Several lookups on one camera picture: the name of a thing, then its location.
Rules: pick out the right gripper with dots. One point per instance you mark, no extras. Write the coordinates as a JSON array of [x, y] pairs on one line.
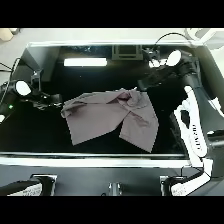
[[146, 83]]

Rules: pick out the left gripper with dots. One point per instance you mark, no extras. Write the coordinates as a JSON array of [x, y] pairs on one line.
[[52, 100]]

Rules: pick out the mauve grey shirt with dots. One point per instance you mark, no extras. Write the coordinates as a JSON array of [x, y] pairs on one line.
[[100, 116]]

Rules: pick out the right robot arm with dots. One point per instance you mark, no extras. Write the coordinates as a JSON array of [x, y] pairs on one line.
[[196, 83]]

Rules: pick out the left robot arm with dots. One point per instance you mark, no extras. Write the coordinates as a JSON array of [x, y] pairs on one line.
[[13, 95]]

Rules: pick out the white garment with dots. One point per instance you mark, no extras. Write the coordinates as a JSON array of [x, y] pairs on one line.
[[177, 116]]

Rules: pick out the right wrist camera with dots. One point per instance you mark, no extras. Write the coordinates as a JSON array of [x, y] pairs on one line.
[[152, 55]]

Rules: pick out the silver frame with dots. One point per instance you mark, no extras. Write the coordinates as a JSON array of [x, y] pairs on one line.
[[100, 162]]

